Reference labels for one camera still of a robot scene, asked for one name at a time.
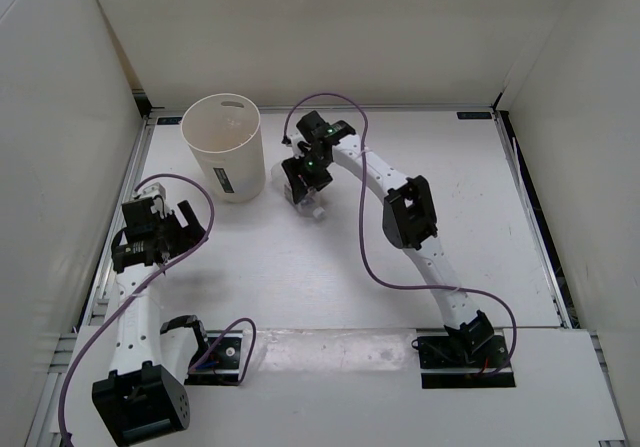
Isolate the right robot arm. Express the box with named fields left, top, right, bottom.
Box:
left=281, top=110, right=495, bottom=367

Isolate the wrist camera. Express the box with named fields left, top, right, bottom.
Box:
left=282, top=133, right=310, bottom=159
left=133, top=182, right=166, bottom=215

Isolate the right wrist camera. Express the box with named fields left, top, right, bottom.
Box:
left=282, top=133, right=310, bottom=159

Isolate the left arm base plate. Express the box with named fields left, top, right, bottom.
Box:
left=185, top=330, right=243, bottom=386

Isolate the clear bottle orange blue label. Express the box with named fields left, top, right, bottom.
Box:
left=271, top=163, right=325, bottom=221

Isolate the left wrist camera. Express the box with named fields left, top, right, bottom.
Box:
left=133, top=182, right=166, bottom=215

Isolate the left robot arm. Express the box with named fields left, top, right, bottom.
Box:
left=92, top=196, right=211, bottom=446

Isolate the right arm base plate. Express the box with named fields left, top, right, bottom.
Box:
left=411, top=335, right=516, bottom=390

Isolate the white plastic bin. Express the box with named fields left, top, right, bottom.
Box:
left=181, top=93, right=266, bottom=203

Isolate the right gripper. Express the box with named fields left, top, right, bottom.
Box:
left=283, top=151, right=335, bottom=204

